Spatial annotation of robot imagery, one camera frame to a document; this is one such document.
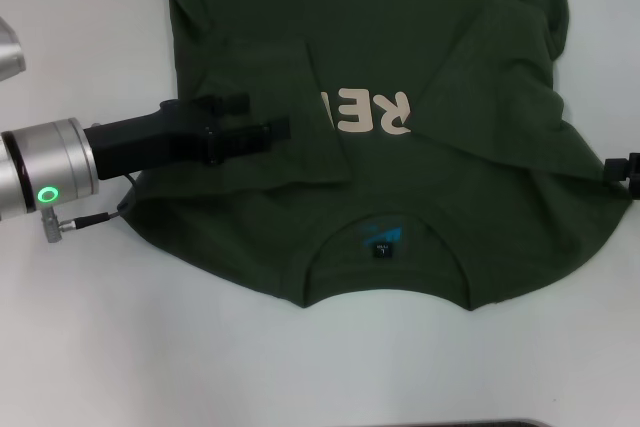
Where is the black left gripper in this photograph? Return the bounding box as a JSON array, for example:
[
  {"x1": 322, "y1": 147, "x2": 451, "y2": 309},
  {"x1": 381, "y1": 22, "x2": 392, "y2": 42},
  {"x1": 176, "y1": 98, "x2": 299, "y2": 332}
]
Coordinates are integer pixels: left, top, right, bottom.
[{"x1": 83, "y1": 91, "x2": 292, "y2": 182}]

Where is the dark green FREE! t-shirt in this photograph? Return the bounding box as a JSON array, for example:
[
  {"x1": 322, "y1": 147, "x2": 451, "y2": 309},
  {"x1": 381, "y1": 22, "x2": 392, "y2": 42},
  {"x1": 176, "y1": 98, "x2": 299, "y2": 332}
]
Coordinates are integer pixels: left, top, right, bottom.
[{"x1": 119, "y1": 0, "x2": 632, "y2": 312}]

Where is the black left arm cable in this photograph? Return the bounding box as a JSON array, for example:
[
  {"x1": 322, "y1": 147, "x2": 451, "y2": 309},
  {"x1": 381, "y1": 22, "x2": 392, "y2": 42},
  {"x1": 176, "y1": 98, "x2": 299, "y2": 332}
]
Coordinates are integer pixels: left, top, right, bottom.
[{"x1": 47, "y1": 172, "x2": 137, "y2": 244}]

